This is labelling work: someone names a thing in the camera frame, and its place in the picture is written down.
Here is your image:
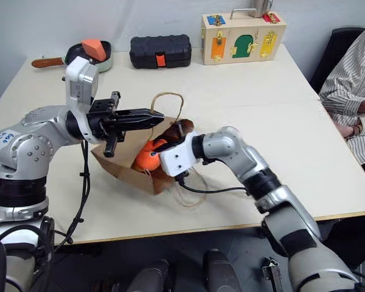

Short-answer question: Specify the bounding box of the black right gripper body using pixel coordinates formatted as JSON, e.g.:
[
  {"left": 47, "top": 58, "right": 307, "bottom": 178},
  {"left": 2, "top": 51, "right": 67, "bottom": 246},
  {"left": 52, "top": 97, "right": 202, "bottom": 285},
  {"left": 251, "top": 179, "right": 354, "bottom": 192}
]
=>
[{"left": 162, "top": 133, "right": 190, "bottom": 153}]

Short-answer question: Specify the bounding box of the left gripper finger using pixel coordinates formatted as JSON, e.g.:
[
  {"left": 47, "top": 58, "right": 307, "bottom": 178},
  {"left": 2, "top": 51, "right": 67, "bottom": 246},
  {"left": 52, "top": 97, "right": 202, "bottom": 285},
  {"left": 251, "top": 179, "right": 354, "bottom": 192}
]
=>
[
  {"left": 115, "top": 117, "right": 164, "bottom": 132},
  {"left": 115, "top": 108, "right": 166, "bottom": 121}
]

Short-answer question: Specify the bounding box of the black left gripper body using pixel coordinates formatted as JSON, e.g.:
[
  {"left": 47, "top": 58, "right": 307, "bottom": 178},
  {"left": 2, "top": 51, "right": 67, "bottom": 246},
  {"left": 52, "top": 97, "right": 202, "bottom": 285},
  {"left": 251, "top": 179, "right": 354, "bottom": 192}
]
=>
[{"left": 86, "top": 91, "right": 131, "bottom": 158}]

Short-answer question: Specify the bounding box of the orange plush toy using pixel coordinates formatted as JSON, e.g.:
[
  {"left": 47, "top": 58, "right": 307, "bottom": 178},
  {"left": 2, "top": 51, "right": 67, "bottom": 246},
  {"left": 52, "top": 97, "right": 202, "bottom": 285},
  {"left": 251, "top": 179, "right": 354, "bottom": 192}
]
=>
[{"left": 130, "top": 138, "right": 169, "bottom": 172}]

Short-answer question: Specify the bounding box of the brown paper bag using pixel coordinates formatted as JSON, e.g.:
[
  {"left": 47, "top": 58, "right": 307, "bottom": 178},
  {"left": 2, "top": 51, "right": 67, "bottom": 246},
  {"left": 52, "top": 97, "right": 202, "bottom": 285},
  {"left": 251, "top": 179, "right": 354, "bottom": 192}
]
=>
[{"left": 90, "top": 92, "right": 208, "bottom": 208}]

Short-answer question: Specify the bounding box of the brown plush toy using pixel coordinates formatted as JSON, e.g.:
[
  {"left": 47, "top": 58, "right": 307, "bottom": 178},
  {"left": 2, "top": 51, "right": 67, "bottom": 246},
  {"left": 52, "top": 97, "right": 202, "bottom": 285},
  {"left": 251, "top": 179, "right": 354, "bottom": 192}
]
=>
[{"left": 159, "top": 119, "right": 196, "bottom": 144}]

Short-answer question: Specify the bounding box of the person's hand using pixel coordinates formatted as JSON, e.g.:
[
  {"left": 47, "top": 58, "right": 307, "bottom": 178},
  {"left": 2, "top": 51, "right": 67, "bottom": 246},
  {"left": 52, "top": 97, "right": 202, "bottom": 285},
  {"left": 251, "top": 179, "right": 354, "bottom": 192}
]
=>
[{"left": 336, "top": 123, "right": 357, "bottom": 140}]

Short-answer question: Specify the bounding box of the black plastic tool case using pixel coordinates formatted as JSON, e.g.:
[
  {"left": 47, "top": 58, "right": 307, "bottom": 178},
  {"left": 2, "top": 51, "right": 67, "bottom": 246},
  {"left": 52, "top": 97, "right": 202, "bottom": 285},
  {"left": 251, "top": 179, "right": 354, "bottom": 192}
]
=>
[{"left": 128, "top": 33, "right": 193, "bottom": 70}]

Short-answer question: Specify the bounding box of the orange wedge block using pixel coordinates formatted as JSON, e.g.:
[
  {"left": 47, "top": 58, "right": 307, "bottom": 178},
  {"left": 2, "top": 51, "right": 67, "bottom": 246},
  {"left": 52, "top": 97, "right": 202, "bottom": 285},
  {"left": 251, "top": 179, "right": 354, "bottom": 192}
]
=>
[{"left": 80, "top": 38, "right": 108, "bottom": 61}]

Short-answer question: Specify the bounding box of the wooden lock box toy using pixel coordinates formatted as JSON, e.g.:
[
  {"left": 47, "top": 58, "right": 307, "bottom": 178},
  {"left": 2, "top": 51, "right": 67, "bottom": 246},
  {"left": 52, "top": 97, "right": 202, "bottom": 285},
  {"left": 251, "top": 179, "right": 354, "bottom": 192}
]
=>
[{"left": 200, "top": 8, "right": 288, "bottom": 66}]

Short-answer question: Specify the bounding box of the dark rounded shape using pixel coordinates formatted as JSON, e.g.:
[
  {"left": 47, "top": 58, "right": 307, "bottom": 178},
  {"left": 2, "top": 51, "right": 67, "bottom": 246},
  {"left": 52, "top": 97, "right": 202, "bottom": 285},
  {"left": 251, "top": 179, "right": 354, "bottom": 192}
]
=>
[
  {"left": 126, "top": 258, "right": 178, "bottom": 292},
  {"left": 202, "top": 248, "right": 243, "bottom": 292}
]

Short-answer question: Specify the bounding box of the metal cup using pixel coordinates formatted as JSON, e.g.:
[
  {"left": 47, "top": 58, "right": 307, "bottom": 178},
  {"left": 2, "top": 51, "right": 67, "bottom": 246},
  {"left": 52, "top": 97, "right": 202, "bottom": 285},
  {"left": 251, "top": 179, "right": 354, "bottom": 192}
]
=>
[{"left": 248, "top": 0, "right": 275, "bottom": 18}]

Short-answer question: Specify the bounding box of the black chair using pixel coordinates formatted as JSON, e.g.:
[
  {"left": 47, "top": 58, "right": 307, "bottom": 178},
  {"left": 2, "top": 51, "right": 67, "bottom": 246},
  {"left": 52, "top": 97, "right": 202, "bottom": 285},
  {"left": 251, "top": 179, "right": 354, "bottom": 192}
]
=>
[{"left": 309, "top": 27, "right": 365, "bottom": 94}]

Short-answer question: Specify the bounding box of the person in striped shirt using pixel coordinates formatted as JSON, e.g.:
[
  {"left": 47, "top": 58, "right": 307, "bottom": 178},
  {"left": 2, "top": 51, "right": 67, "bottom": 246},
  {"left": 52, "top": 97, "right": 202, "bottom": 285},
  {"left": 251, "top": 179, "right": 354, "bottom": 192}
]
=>
[{"left": 318, "top": 21, "right": 365, "bottom": 183}]

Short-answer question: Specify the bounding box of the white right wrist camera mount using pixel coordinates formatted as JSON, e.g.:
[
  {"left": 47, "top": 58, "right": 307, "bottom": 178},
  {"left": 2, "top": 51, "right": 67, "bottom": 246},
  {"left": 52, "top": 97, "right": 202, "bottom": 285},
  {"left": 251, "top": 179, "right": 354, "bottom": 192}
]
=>
[{"left": 159, "top": 131, "right": 202, "bottom": 178}]

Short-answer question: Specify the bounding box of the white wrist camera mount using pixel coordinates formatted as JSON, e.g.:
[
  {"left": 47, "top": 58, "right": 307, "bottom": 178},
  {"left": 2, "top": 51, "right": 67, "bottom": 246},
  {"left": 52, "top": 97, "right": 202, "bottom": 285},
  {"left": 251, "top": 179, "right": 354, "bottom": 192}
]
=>
[
  {"left": 63, "top": 55, "right": 99, "bottom": 144},
  {"left": 159, "top": 131, "right": 202, "bottom": 178}
]

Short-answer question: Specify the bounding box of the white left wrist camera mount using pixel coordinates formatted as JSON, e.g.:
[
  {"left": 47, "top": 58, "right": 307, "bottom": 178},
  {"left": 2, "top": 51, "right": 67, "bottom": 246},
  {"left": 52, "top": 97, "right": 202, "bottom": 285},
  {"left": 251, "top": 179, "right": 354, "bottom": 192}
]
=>
[{"left": 63, "top": 55, "right": 99, "bottom": 144}]

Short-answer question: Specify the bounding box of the green frying pan brown handle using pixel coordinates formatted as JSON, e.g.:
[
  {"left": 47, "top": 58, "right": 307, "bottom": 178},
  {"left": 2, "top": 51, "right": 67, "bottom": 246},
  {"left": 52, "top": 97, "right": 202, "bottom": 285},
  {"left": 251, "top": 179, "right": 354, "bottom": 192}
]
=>
[{"left": 31, "top": 40, "right": 114, "bottom": 74}]

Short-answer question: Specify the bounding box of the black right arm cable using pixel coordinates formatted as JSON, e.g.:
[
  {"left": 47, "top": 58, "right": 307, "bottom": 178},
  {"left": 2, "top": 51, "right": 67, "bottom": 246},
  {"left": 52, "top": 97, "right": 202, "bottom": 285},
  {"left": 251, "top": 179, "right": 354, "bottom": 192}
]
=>
[{"left": 173, "top": 173, "right": 251, "bottom": 195}]

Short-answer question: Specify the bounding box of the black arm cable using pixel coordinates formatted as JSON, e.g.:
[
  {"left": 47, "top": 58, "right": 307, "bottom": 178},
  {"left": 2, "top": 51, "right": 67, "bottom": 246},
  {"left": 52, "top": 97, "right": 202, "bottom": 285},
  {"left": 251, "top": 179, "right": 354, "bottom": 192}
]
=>
[
  {"left": 52, "top": 140, "right": 92, "bottom": 254},
  {"left": 173, "top": 173, "right": 251, "bottom": 195}
]

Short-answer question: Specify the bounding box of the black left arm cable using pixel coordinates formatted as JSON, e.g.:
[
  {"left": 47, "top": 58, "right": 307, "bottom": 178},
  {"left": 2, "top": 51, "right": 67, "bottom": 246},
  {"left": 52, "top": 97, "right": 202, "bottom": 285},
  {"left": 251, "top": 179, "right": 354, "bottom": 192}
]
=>
[{"left": 52, "top": 140, "right": 92, "bottom": 254}]

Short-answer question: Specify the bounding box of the small black metal bracket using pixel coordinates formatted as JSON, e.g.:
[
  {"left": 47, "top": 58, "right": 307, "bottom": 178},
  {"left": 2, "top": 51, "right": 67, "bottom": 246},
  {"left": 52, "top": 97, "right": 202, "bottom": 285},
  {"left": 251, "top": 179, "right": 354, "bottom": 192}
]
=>
[{"left": 261, "top": 257, "right": 284, "bottom": 292}]

